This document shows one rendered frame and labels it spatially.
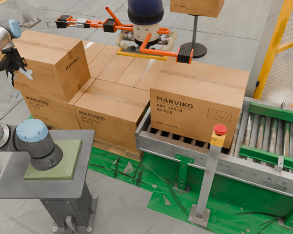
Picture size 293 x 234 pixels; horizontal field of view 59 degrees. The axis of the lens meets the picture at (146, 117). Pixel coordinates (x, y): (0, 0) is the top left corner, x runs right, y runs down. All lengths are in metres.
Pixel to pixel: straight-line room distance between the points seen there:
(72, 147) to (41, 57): 0.88
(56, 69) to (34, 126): 0.75
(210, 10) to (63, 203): 2.65
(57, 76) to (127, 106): 0.61
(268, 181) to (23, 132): 1.53
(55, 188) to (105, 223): 0.77
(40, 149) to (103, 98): 0.96
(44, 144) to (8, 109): 1.95
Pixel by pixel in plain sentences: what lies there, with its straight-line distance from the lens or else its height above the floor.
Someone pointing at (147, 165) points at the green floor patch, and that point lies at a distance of 2.48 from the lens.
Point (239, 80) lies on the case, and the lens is 1.89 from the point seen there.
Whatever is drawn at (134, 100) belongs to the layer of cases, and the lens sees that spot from 2.28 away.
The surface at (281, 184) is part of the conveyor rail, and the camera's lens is 1.97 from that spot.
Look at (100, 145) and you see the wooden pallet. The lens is 2.66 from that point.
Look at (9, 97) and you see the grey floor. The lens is 3.64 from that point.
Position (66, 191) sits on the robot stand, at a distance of 1.57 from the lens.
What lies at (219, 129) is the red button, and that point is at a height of 1.04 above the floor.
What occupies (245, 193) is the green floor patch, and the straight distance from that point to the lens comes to 2.45.
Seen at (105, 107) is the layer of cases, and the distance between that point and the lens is 2.26.
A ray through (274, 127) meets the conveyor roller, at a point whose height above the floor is 0.55.
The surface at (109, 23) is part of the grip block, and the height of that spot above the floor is 1.26.
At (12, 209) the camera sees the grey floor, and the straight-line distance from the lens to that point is 2.58.
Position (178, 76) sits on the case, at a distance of 1.86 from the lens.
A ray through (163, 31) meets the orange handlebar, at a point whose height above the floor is 1.25.
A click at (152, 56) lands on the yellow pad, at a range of 1.73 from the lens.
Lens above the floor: 2.06
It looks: 45 degrees down
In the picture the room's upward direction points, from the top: 3 degrees counter-clockwise
